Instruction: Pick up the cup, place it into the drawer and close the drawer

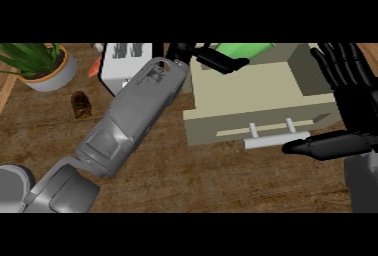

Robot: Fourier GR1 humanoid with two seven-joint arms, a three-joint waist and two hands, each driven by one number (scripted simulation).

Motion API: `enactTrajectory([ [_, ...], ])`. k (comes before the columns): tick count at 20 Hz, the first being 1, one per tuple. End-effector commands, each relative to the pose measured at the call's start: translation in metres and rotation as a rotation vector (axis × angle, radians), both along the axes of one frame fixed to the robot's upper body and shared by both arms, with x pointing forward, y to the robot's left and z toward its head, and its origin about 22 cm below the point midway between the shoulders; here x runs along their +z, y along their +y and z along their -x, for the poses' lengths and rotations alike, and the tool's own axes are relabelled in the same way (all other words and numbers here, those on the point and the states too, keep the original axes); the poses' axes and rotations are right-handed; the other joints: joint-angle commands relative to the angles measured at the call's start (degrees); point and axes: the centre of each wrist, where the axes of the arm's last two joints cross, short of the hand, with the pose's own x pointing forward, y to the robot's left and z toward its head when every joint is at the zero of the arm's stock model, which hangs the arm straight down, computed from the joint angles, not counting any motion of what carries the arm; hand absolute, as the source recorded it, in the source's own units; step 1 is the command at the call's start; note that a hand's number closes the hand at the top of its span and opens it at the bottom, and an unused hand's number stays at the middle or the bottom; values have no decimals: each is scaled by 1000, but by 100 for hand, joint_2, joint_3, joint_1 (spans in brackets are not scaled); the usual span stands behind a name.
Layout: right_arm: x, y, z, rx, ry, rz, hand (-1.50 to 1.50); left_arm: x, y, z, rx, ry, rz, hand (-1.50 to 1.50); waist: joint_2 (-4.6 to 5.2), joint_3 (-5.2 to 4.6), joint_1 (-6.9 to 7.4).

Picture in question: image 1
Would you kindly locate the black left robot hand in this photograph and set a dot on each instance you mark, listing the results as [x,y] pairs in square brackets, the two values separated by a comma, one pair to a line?
[219,60]

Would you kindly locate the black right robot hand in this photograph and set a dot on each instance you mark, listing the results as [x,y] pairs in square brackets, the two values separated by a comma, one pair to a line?
[355,100]

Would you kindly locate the green cup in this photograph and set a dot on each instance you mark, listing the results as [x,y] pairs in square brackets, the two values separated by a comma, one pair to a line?
[245,49]

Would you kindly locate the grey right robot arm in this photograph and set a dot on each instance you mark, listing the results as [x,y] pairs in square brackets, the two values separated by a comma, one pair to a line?
[364,186]

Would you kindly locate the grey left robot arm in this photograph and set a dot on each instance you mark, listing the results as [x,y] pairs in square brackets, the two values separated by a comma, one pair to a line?
[134,110]

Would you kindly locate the beige open drawer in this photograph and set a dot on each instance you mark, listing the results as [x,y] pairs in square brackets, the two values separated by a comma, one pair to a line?
[256,90]

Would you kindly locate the beige drawer front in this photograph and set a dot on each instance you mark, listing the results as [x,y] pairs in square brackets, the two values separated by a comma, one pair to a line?
[222,125]

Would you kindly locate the white toaster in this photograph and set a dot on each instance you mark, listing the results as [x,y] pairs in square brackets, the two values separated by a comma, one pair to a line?
[120,66]

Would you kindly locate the orange carrot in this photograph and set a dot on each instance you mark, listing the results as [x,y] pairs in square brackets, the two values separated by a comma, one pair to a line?
[95,68]

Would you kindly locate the small brown lump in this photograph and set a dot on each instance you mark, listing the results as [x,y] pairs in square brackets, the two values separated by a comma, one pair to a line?
[82,105]

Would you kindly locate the grey plant pot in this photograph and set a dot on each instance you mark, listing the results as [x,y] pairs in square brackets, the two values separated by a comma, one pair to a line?
[54,78]

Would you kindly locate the green leafy plant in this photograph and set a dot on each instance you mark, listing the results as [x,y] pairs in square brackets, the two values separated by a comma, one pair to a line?
[27,56]

